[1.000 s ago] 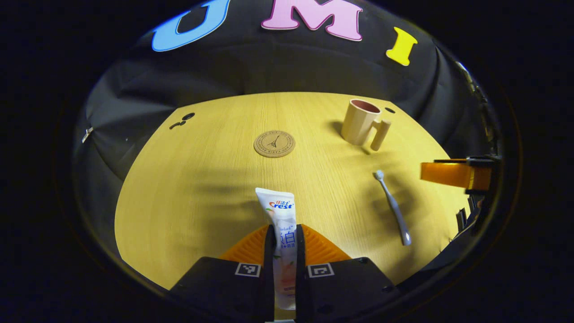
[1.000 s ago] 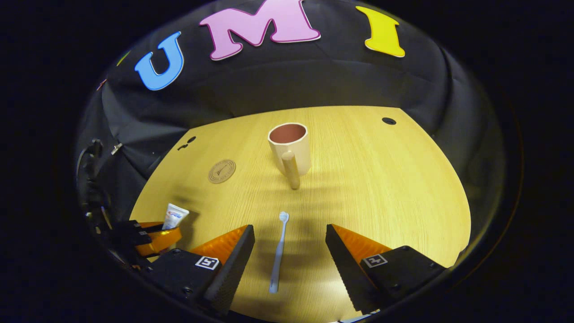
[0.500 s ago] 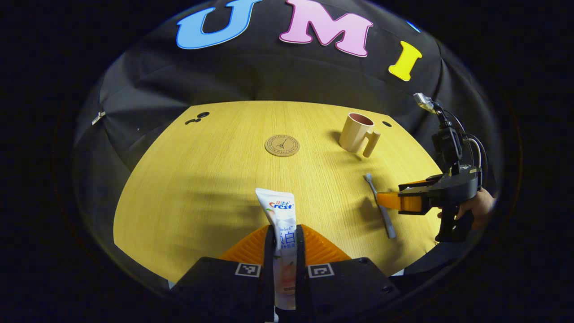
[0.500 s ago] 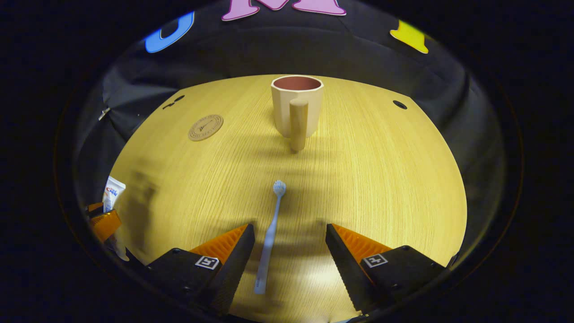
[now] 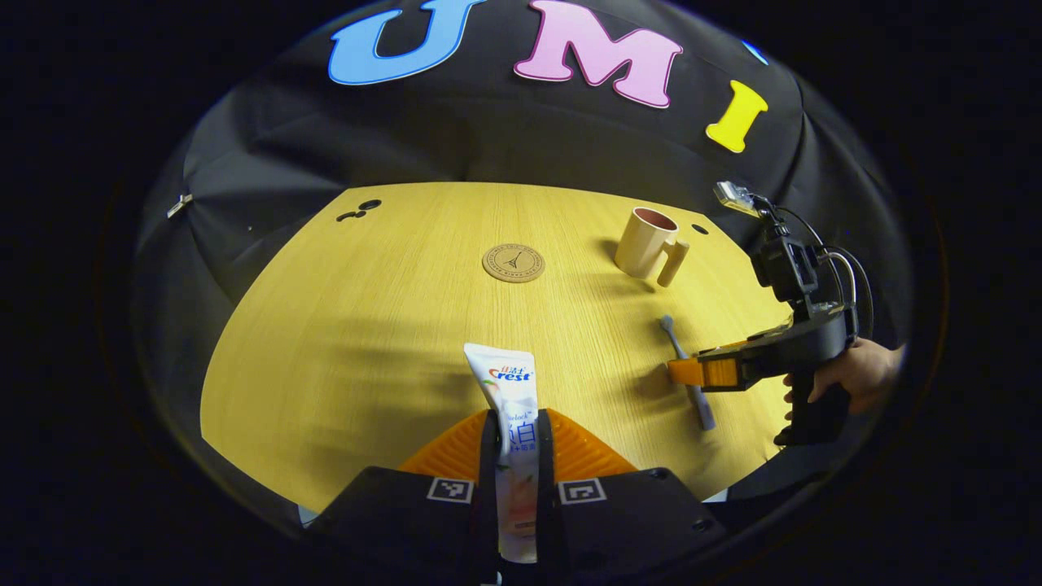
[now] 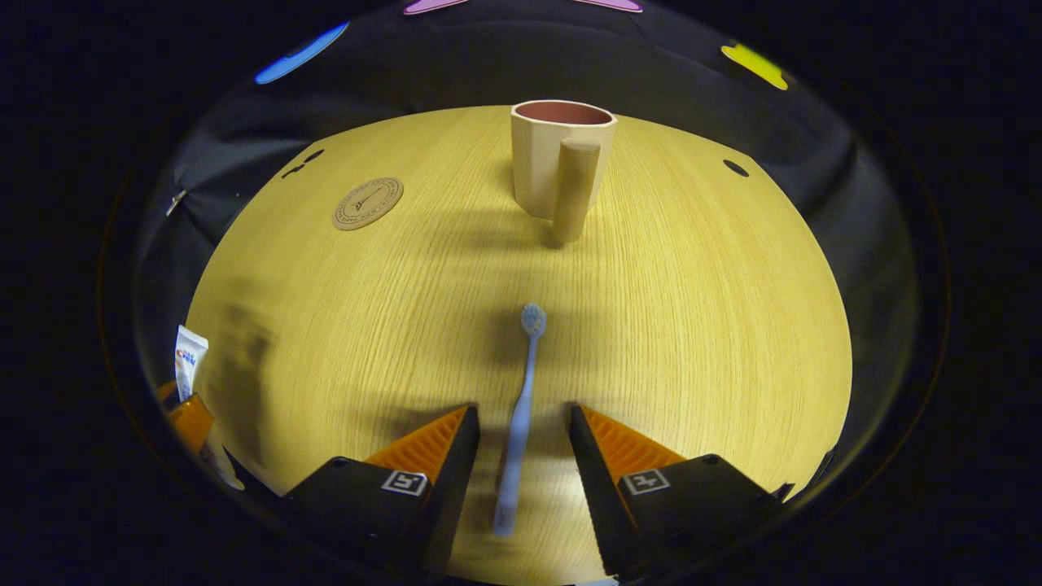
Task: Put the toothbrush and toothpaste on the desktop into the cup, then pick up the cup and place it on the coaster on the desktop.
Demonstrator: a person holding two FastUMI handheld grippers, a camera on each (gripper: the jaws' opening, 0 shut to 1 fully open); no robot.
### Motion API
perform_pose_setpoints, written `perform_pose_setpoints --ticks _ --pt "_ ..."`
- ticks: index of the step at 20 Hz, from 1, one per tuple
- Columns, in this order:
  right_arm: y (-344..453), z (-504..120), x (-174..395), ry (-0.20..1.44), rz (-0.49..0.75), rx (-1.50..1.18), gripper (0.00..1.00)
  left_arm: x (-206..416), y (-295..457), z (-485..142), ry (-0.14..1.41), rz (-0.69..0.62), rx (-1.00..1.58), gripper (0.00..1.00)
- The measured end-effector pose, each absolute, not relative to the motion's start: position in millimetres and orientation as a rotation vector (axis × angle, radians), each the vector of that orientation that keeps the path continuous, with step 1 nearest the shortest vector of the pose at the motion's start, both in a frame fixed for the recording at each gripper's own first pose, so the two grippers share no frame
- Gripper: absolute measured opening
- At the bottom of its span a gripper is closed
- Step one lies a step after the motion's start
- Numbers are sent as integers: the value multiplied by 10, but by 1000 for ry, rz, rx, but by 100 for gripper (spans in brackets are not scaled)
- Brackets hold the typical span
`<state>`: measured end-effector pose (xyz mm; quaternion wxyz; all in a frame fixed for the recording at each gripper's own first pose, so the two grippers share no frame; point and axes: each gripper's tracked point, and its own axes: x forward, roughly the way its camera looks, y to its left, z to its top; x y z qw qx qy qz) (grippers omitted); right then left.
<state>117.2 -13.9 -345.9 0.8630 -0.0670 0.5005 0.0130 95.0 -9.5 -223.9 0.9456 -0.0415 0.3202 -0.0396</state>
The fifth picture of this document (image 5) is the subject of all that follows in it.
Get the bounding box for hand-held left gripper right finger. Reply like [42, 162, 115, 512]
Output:
[537, 409, 725, 571]

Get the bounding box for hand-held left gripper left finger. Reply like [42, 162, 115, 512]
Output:
[309, 409, 499, 571]

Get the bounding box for grey toothbrush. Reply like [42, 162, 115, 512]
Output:
[659, 315, 717, 431]

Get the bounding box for beige cup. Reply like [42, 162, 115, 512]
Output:
[615, 207, 690, 287]

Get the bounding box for white toothpaste tube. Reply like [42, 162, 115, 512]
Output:
[464, 343, 540, 564]

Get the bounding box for round cork coaster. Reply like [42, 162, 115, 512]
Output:
[482, 243, 545, 283]

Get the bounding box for black backdrop cloth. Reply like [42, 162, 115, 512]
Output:
[134, 0, 908, 522]

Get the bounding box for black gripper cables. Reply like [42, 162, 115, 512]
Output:
[773, 203, 876, 339]

